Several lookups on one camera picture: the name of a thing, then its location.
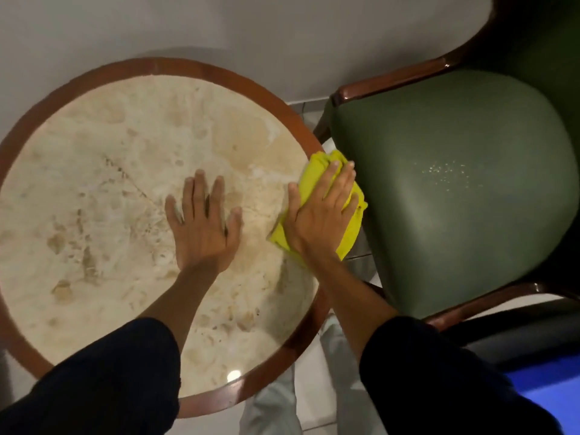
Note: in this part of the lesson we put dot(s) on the yellow cleaning cloth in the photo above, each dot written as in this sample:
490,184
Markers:
349,240

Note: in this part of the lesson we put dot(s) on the round marble table wooden rim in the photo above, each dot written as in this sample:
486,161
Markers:
113,153

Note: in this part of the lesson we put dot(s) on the person's right forearm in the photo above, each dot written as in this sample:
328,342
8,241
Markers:
349,303

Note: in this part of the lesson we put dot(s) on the person's right little finger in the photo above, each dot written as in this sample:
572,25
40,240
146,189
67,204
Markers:
352,215

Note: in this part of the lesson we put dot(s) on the person's left middle finger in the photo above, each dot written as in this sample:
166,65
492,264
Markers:
201,194

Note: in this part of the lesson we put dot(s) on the blue glossy surface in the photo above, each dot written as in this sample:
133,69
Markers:
553,389

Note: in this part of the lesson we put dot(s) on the green upholstered wooden armchair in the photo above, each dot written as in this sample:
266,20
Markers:
453,199

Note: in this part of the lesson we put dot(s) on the person's left forearm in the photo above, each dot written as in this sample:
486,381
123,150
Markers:
183,298

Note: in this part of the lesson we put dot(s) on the dark blue left sleeve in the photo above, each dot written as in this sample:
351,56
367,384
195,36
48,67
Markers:
104,385

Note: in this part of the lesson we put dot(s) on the person's light grey trousers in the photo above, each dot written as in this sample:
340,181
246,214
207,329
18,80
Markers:
272,403

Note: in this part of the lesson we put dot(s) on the dark blue sleeve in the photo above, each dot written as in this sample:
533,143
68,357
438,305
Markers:
104,385
439,385

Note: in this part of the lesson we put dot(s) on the person's left little finger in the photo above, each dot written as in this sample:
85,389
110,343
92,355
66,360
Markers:
173,211

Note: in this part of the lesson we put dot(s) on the person's left thumb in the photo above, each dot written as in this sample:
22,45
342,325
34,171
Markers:
234,226

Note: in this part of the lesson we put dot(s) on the dark furniture edge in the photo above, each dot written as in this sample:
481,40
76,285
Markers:
521,330

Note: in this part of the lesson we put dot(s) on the person's right hand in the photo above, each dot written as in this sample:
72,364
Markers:
317,226

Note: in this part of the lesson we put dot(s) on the person's right thumb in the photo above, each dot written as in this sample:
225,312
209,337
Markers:
294,203

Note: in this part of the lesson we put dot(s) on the dark blue right sleeve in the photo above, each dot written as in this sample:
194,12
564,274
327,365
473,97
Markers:
439,385

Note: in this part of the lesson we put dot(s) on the person's right middle finger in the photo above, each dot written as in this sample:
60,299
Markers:
342,183

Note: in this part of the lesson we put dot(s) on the person's left hand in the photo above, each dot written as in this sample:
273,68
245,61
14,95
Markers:
201,242

